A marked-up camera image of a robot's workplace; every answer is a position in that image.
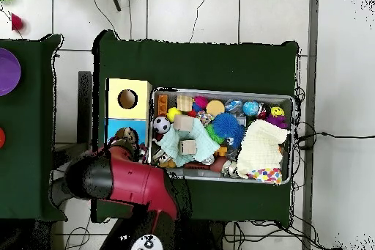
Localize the cream waffle cloth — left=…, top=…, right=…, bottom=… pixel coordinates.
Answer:
left=235, top=119, right=291, bottom=179

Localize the shallow clear mesh bin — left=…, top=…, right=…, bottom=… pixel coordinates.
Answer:
left=147, top=87, right=295, bottom=185

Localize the plain wooden cube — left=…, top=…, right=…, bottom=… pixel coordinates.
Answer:
left=172, top=114, right=195, bottom=132

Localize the yellow tennis ball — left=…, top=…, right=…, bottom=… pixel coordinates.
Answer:
left=166, top=106, right=182, bottom=122

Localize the mint green waffle cloth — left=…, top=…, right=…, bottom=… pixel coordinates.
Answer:
left=156, top=117, right=220, bottom=167

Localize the small soccer ball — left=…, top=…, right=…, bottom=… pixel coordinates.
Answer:
left=152, top=115, right=171, bottom=134

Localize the large blue spiky ball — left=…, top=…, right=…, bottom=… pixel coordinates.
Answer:
left=211, top=111, right=241, bottom=139

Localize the dark green table cloth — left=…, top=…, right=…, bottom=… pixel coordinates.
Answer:
left=90, top=29, right=300, bottom=224
left=0, top=33, right=68, bottom=222

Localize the blue globe ball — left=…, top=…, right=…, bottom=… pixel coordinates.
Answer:
left=242, top=100, right=261, bottom=117

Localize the yellow smiley ball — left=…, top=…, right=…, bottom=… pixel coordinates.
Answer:
left=270, top=106, right=286, bottom=118

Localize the purple spiky toy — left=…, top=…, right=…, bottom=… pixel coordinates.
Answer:
left=265, top=113, right=289, bottom=130

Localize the purple bowl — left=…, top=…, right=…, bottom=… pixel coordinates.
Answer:
left=0, top=47, right=22, bottom=98

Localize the small red floor toy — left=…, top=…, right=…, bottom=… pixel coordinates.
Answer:
left=10, top=12, right=25, bottom=32

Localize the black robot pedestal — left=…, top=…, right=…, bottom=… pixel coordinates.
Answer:
left=175, top=220, right=226, bottom=250

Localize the black power cable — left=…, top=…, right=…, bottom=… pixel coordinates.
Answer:
left=295, top=130, right=375, bottom=143

